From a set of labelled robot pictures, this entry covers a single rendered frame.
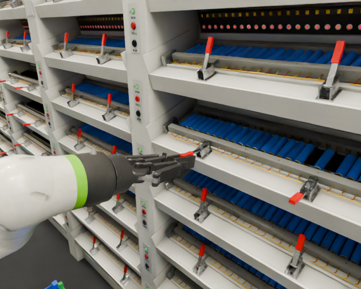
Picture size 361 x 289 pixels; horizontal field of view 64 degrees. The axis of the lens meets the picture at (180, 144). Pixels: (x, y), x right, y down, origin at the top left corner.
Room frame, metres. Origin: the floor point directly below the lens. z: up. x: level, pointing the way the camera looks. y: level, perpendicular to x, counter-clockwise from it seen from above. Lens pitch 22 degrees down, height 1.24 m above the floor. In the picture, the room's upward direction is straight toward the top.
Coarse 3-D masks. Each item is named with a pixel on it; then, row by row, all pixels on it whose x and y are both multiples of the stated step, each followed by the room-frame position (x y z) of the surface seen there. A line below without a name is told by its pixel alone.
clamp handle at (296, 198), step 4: (308, 184) 0.47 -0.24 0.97; (304, 188) 0.47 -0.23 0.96; (308, 188) 0.47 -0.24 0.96; (300, 192) 0.45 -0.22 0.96; (304, 192) 0.45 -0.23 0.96; (292, 196) 0.43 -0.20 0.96; (296, 196) 0.44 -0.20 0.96; (300, 196) 0.44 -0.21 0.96; (292, 200) 0.42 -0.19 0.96; (296, 200) 0.42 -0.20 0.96
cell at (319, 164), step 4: (324, 152) 0.56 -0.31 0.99; (328, 152) 0.56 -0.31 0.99; (332, 152) 0.56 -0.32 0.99; (324, 156) 0.55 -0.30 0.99; (328, 156) 0.55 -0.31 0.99; (332, 156) 0.55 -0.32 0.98; (320, 160) 0.54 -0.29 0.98; (324, 160) 0.54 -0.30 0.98; (328, 160) 0.54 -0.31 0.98; (316, 164) 0.53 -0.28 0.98; (320, 164) 0.53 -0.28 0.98; (324, 164) 0.53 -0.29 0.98; (320, 168) 0.52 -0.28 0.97
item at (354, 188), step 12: (180, 132) 0.76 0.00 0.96; (192, 132) 0.73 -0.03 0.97; (216, 144) 0.67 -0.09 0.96; (228, 144) 0.65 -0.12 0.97; (228, 156) 0.63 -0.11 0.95; (252, 156) 0.60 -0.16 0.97; (264, 156) 0.58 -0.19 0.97; (276, 168) 0.56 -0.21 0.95; (288, 168) 0.54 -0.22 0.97; (300, 168) 0.52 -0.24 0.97; (312, 168) 0.51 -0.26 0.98; (324, 180) 0.48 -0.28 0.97; (336, 180) 0.47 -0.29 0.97; (348, 180) 0.47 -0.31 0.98; (348, 192) 0.46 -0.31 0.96; (360, 192) 0.44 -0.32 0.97; (360, 204) 0.43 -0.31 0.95
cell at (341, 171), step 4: (348, 156) 0.53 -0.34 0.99; (352, 156) 0.53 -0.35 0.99; (344, 160) 0.53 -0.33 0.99; (348, 160) 0.52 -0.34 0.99; (352, 160) 0.52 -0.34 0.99; (340, 164) 0.52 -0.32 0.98; (344, 164) 0.51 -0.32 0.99; (348, 164) 0.51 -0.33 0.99; (352, 164) 0.52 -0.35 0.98; (340, 168) 0.51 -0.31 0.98; (344, 168) 0.50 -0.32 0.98; (348, 168) 0.51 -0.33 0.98; (336, 172) 0.50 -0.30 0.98; (340, 172) 0.49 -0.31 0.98; (344, 172) 0.50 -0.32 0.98; (344, 176) 0.49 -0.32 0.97
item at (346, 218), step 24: (168, 120) 0.81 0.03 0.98; (288, 120) 0.67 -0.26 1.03; (168, 144) 0.74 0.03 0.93; (192, 144) 0.72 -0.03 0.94; (192, 168) 0.68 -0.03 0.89; (216, 168) 0.61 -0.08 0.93; (240, 168) 0.59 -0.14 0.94; (264, 168) 0.57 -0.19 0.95; (264, 192) 0.52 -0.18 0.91; (288, 192) 0.49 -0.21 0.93; (312, 216) 0.46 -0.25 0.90; (336, 216) 0.42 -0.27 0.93; (360, 216) 0.41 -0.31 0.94; (360, 240) 0.40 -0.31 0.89
